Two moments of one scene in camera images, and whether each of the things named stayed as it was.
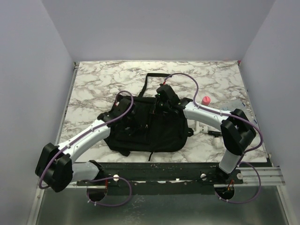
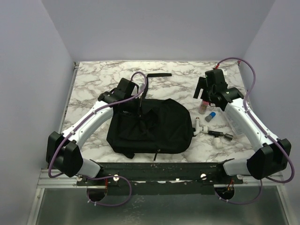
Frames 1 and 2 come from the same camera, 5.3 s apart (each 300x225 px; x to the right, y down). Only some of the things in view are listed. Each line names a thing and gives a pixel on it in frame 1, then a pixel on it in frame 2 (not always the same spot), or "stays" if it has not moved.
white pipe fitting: (204, 129) stays
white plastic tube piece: (218, 143) stays
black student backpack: (144, 131) stays
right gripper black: (159, 111) -> (202, 84)
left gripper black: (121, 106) -> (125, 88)
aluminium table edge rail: (76, 66) stays
